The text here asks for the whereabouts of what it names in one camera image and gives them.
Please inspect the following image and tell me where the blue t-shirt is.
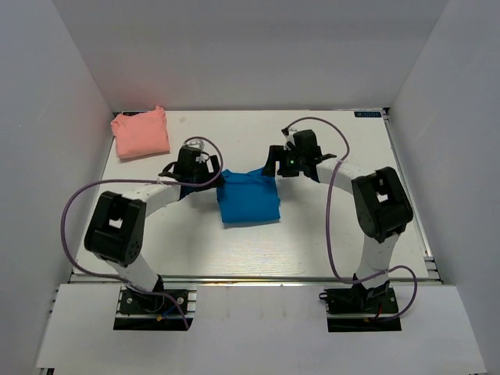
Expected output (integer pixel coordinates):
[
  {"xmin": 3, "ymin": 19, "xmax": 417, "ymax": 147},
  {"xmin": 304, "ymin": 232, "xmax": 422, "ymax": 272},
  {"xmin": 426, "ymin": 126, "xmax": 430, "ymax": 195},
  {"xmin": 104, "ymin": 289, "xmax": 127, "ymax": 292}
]
[{"xmin": 216, "ymin": 168, "xmax": 280, "ymax": 225}]

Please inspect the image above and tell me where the folded pink t-shirt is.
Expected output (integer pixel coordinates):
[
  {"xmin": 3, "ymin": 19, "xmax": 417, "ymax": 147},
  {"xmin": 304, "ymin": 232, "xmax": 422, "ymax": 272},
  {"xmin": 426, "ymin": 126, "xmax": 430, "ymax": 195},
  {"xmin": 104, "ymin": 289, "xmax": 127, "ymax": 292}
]
[{"xmin": 110, "ymin": 106, "xmax": 170, "ymax": 160}]

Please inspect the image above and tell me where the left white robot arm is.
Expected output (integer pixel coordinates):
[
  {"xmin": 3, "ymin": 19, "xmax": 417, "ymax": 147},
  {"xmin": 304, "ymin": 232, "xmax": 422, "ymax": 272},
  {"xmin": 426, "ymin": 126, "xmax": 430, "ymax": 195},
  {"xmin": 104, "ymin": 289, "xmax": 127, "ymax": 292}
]
[{"xmin": 84, "ymin": 145, "xmax": 224, "ymax": 312}]

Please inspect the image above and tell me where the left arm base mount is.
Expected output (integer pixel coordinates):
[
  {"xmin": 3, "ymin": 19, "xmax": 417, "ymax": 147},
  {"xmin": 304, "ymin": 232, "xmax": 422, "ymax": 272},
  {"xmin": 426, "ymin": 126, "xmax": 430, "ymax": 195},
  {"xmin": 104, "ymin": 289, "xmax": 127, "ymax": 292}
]
[{"xmin": 113, "ymin": 287, "xmax": 196, "ymax": 332}]

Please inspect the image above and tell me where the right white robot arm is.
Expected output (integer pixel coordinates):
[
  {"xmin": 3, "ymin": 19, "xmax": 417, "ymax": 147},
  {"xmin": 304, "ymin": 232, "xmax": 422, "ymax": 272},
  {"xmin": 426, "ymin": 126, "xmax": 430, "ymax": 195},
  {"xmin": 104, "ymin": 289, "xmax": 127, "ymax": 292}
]
[{"xmin": 262, "ymin": 130, "xmax": 413, "ymax": 312}]

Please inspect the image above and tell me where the wrist white camera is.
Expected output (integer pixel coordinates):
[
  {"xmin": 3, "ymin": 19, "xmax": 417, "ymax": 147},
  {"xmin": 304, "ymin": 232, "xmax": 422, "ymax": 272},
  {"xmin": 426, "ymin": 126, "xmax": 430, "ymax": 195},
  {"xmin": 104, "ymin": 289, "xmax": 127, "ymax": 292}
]
[
  {"xmin": 281, "ymin": 127, "xmax": 297, "ymax": 150},
  {"xmin": 186, "ymin": 138, "xmax": 209, "ymax": 163}
]

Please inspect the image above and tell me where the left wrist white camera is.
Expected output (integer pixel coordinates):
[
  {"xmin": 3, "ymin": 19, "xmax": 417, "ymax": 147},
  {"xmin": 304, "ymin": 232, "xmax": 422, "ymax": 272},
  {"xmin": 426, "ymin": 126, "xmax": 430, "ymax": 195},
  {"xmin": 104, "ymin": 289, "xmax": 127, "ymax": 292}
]
[{"xmin": 186, "ymin": 138, "xmax": 209, "ymax": 163}]

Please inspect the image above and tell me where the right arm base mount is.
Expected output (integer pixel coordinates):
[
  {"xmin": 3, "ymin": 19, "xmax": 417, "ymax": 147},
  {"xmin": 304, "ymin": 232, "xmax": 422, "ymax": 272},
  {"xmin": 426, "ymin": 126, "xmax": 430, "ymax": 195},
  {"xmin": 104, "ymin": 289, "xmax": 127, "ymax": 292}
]
[{"xmin": 318, "ymin": 284, "xmax": 402, "ymax": 333}]

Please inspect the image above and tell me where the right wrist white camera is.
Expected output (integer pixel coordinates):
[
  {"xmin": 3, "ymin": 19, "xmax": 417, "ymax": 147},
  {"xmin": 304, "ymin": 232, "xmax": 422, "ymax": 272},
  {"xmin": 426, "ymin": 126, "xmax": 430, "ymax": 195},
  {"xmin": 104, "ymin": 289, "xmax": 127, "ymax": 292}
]
[{"xmin": 281, "ymin": 127, "xmax": 297, "ymax": 150}]

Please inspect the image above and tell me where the blue label sticker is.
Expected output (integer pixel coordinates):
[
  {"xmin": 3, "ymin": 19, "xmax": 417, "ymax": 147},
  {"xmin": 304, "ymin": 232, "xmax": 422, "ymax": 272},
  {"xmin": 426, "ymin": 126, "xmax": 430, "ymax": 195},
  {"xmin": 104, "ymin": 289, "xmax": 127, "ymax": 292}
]
[{"xmin": 354, "ymin": 111, "xmax": 382, "ymax": 118}]

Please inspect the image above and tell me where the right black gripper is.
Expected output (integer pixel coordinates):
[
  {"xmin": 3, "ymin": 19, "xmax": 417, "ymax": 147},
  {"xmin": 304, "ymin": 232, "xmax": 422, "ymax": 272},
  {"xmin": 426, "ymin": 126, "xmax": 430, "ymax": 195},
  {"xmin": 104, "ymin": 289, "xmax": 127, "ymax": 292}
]
[{"xmin": 262, "ymin": 145, "xmax": 306, "ymax": 177}]

